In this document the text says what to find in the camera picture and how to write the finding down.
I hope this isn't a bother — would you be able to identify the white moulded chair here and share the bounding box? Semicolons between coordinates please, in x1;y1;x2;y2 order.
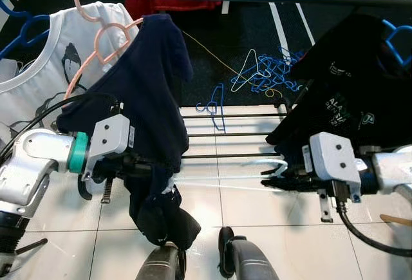
380;214;412;227

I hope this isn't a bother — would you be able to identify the white shirt with face print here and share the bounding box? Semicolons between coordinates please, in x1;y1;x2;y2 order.
0;2;139;133

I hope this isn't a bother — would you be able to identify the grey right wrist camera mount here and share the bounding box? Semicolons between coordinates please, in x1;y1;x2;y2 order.
303;132;362;223

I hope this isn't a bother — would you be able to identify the white wire hanger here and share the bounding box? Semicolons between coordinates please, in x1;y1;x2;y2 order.
169;158;288;194
230;48;276;93

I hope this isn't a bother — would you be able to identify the robot leg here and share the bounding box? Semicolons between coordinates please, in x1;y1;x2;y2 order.
135;241;187;280
218;227;279;280

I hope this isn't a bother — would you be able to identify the robot left leg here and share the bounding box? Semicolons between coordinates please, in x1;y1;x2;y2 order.
135;241;187;280

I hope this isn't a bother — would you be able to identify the black tripod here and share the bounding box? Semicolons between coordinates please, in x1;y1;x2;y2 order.
16;238;49;255

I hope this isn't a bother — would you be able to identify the orange cable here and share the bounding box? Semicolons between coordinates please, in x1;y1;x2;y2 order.
180;29;284;97

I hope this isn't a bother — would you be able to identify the navy shirt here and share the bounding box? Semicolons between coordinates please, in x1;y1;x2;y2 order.
57;13;201;250

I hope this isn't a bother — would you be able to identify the black printed sports shirt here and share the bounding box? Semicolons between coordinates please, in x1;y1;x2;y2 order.
265;13;412;165

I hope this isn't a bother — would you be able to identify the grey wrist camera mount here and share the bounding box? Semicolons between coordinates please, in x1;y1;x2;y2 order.
82;114;135;181
303;132;362;223

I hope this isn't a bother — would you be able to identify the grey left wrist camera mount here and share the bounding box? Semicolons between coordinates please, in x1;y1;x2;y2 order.
82;114;135;181

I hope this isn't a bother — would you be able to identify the robot right leg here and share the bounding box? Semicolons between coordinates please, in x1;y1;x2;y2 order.
218;227;279;280

